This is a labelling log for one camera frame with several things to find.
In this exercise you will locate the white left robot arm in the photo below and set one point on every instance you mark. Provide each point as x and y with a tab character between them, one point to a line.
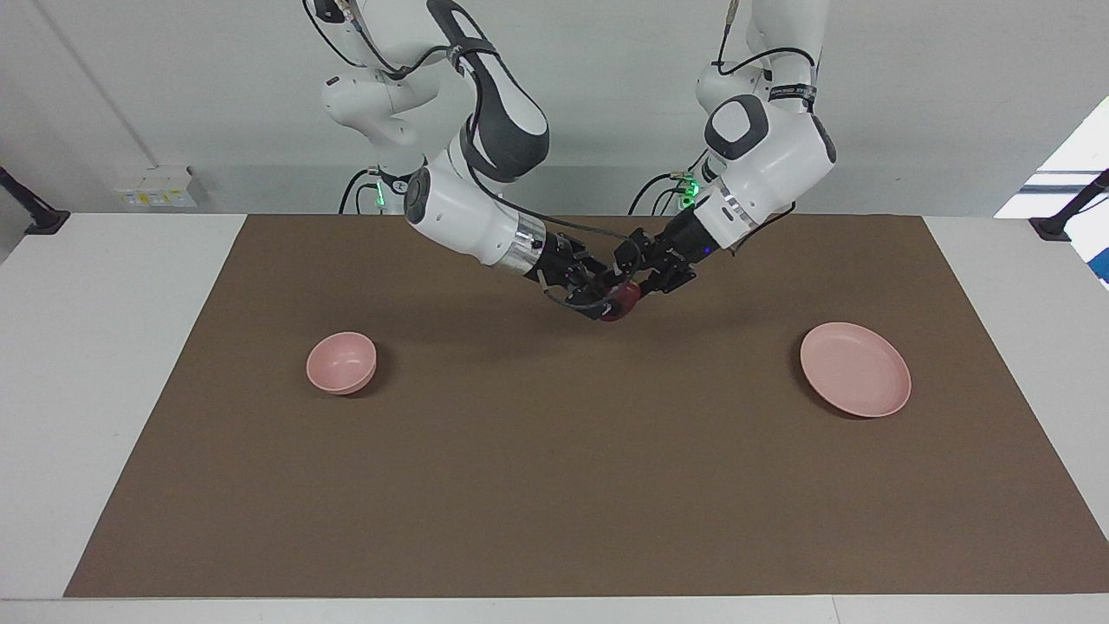
771	147

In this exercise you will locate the black clamp mount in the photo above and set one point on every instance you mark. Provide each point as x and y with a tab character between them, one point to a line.
1053	227
43	221

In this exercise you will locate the pink bowl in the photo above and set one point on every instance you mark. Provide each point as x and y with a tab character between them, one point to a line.
340	362

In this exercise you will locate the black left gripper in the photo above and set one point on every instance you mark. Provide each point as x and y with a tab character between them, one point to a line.
683	243

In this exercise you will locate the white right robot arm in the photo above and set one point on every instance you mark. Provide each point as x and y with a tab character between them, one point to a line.
459	208

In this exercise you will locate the pink plate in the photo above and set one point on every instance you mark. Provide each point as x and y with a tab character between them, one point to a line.
853	368

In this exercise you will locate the white wall socket box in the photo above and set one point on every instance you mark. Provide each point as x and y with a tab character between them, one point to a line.
156	189

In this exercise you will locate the brown table mat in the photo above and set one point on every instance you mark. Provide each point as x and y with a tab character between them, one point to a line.
554	477

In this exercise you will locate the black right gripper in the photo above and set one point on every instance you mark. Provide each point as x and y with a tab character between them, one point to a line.
563	264

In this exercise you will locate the dark red apple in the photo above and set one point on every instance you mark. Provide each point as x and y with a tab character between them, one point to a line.
620	305

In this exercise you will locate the blue object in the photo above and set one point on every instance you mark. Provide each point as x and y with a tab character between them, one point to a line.
1102	264

